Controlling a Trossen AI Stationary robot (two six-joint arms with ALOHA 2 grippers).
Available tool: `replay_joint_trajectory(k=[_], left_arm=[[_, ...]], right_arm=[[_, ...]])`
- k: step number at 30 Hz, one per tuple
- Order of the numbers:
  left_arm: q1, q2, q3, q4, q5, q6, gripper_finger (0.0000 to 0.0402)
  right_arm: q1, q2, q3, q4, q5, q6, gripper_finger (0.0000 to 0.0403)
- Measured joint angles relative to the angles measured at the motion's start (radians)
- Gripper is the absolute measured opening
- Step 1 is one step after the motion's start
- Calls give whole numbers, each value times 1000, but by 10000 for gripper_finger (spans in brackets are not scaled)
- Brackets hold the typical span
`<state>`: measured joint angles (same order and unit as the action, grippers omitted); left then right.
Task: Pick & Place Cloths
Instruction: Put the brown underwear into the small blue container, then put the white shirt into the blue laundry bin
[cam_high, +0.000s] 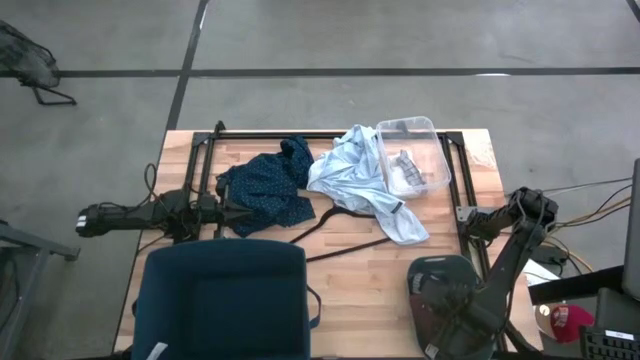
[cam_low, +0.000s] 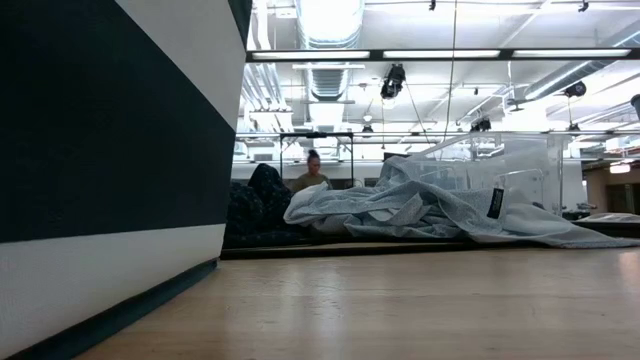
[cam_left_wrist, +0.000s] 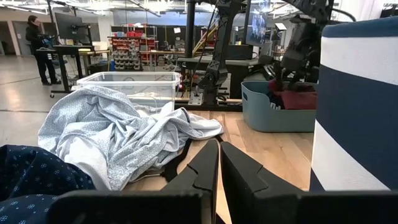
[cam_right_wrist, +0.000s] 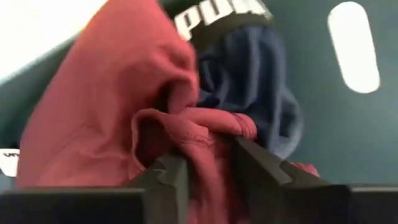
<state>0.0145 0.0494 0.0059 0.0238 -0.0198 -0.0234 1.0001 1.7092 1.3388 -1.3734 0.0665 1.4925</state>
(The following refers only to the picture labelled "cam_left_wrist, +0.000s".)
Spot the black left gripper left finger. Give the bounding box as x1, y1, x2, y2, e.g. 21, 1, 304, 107
46, 138, 220, 224

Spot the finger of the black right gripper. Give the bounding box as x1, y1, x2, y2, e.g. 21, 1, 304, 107
272, 63, 289, 93
287, 68, 305, 91

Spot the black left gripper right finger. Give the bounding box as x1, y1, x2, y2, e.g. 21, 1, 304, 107
220, 141, 398, 224

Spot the maroon cloth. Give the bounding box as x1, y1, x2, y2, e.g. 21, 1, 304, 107
267, 78, 318, 110

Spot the light blue patterned shirt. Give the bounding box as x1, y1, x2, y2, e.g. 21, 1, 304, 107
37, 85, 224, 191

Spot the navy dotted shirt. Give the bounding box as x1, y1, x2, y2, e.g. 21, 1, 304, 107
0, 144, 96, 224

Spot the teal plastic bin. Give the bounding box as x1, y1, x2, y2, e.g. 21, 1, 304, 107
241, 80, 318, 133

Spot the black clothes hanger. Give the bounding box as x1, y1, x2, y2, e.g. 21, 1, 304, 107
160, 134, 225, 184

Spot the hanging display screen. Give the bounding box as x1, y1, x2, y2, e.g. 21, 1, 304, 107
245, 0, 271, 47

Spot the black box on desk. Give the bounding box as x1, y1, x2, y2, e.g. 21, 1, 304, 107
226, 44, 253, 60

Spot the navy white striped fabric basket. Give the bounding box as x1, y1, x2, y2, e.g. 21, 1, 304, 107
310, 16, 398, 191

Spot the clear plastic bin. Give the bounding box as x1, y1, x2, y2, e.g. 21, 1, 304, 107
76, 71, 181, 113

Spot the red parts drawer shelf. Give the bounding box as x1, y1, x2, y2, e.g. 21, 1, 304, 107
107, 30, 158, 72

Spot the black standing desk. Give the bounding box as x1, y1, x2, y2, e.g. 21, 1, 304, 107
36, 45, 94, 98

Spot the black computer monitor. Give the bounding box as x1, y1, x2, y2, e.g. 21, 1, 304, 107
54, 12, 93, 45

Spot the person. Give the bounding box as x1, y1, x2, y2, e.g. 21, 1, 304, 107
25, 14, 62, 86

